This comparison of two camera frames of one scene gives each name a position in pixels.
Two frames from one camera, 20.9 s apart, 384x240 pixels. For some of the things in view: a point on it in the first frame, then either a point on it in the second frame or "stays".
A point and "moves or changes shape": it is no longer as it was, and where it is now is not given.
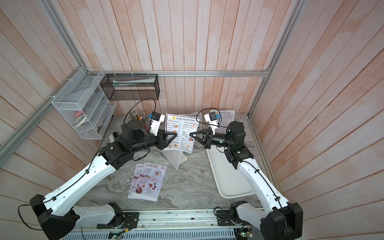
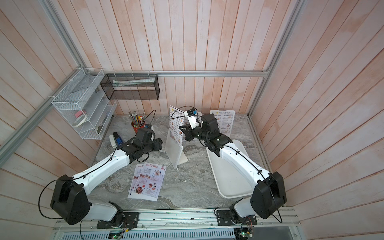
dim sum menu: [183, 126] moves or changes shape
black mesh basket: [131, 86] stays
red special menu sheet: [150, 182] stays
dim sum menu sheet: [227, 116] stays
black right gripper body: [209, 142] -> [199, 133]
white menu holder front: [226, 117] stays
